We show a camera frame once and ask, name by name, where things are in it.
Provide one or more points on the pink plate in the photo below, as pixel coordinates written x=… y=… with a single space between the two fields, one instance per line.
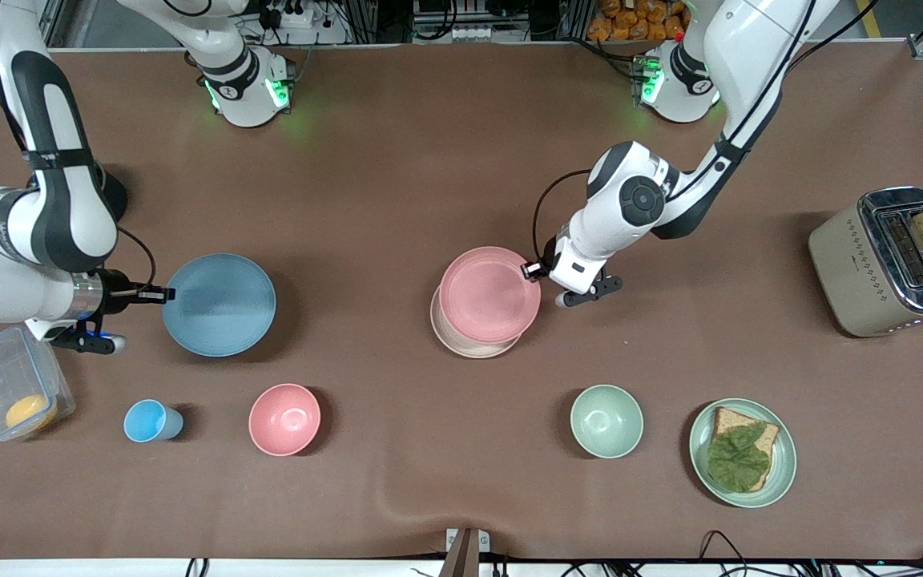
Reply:
x=489 y=295

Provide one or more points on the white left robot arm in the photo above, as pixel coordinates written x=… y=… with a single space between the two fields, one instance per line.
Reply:
x=750 y=48

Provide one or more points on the green bowl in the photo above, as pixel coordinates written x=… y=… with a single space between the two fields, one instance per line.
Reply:
x=606 y=421

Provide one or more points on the beige plate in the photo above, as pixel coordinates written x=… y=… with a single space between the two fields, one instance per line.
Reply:
x=461 y=347

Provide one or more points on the blue cup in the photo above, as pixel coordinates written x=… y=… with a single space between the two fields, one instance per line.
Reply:
x=149 y=421

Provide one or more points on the bag of bread rolls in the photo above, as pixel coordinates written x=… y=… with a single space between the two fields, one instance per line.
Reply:
x=638 y=20

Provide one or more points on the blue plate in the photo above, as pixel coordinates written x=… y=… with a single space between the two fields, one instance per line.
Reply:
x=219 y=304

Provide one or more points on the green plate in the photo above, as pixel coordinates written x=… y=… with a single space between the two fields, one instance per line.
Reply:
x=783 y=457

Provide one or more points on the green lettuce leaf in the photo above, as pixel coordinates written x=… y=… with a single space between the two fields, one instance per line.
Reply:
x=738 y=461

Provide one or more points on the pink bowl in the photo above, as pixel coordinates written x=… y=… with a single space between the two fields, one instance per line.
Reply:
x=285 y=420

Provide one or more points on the metal camera mount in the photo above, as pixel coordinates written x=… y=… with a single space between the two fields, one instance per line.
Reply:
x=464 y=553

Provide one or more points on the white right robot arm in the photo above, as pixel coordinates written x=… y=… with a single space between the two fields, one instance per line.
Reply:
x=53 y=120

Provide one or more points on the toast slice under lettuce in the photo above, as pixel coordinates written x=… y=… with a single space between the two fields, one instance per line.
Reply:
x=730 y=420

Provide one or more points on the orange fruit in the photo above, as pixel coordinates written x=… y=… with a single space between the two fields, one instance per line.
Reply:
x=29 y=410

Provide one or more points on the white power strip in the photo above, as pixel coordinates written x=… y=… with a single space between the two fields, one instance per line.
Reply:
x=293 y=16

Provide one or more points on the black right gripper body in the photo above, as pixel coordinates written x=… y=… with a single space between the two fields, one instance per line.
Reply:
x=118 y=292

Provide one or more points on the beige chrome toaster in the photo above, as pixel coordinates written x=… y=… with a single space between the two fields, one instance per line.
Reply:
x=846 y=264

